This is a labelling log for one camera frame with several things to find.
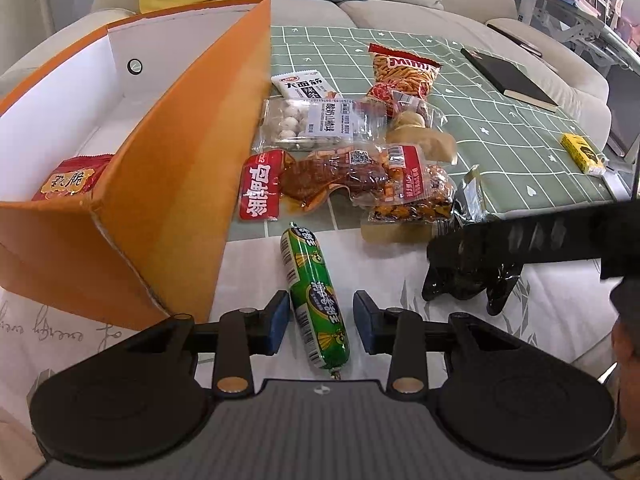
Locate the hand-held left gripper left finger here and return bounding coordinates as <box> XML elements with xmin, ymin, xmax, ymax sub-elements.
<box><xmin>117</xmin><ymin>290</ymin><xmax>292</xmax><ymax>396</ymax></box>

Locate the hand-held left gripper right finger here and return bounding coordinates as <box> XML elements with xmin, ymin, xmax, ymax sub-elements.
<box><xmin>352</xmin><ymin>290</ymin><xmax>526</xmax><ymax>396</ymax></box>

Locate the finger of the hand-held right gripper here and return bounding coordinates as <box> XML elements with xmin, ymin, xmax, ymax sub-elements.
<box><xmin>426</xmin><ymin>201</ymin><xmax>607</xmax><ymax>267</ymax></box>

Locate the green sausage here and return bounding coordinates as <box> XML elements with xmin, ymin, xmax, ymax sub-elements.
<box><xmin>280</xmin><ymin>222</ymin><xmax>353</xmax><ymax>381</ymax></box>

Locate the black glossy snack packet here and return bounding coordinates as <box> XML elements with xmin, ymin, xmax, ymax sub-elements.
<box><xmin>421</xmin><ymin>240</ymin><xmax>526</xmax><ymax>317</ymax></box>

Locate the clear braised meat packet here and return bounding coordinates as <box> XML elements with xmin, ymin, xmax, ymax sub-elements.
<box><xmin>239</xmin><ymin>144</ymin><xmax>426</xmax><ymax>222</ymax></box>

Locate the orange cardboard box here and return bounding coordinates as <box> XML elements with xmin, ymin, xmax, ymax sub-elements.
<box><xmin>0</xmin><ymin>0</ymin><xmax>272</xmax><ymax>332</ymax></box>

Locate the clear packet of white balls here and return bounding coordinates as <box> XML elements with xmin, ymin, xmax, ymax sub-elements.
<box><xmin>252</xmin><ymin>97</ymin><xmax>388</xmax><ymax>153</ymax></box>

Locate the person's right forearm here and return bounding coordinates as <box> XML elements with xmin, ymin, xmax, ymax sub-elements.
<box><xmin>610</xmin><ymin>280</ymin><xmax>640</xmax><ymax>480</ymax></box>

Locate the clear nut snack packet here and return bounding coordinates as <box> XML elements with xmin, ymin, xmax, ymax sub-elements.
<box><xmin>367</xmin><ymin>165</ymin><xmax>456</xmax><ymax>226</ymax></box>

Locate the beige flat snack packet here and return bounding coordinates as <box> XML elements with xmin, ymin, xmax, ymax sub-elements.
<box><xmin>360</xmin><ymin>220</ymin><xmax>437</xmax><ymax>247</ymax></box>

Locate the small yellow box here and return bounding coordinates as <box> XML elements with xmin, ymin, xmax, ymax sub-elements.
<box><xmin>560</xmin><ymin>133</ymin><xmax>608</xmax><ymax>177</ymax></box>

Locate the small clear dark red packet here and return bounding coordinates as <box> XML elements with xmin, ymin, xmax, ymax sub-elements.
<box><xmin>392</xmin><ymin>91</ymin><xmax>432</xmax><ymax>122</ymax></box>

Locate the black notebook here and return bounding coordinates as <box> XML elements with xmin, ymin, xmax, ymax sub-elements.
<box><xmin>460</xmin><ymin>47</ymin><xmax>560</xmax><ymax>113</ymax></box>

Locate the small red snack packet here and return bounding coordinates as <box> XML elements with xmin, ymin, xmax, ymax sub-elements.
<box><xmin>367</xmin><ymin>82</ymin><xmax>398</xmax><ymax>113</ymax></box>

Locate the red orange stick snack packet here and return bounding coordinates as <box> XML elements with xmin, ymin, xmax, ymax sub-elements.
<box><xmin>368</xmin><ymin>42</ymin><xmax>443</xmax><ymax>101</ymax></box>

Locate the dark book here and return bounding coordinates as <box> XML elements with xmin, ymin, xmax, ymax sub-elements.
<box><xmin>487</xmin><ymin>22</ymin><xmax>543</xmax><ymax>58</ymax></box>

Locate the cluttered white shelf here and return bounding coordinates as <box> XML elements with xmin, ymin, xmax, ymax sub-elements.
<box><xmin>505</xmin><ymin>0</ymin><xmax>640</xmax><ymax>61</ymax></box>

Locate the white snack packet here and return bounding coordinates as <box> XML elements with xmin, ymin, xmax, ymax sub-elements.
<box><xmin>271</xmin><ymin>71</ymin><xmax>341</xmax><ymax>103</ymax></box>

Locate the beige sofa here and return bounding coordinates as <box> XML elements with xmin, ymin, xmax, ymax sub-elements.
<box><xmin>0</xmin><ymin>0</ymin><xmax>613</xmax><ymax>131</ymax></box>

